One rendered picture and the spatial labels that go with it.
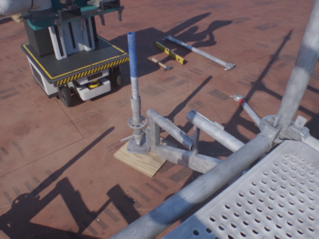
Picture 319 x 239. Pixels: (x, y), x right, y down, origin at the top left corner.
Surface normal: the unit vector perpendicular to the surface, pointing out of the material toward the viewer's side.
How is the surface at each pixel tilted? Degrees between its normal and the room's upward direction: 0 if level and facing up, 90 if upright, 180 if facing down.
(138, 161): 0
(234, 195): 0
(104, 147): 0
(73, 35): 90
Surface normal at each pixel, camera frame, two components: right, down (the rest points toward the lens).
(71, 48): 0.62, 0.50
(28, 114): 0.00, -0.77
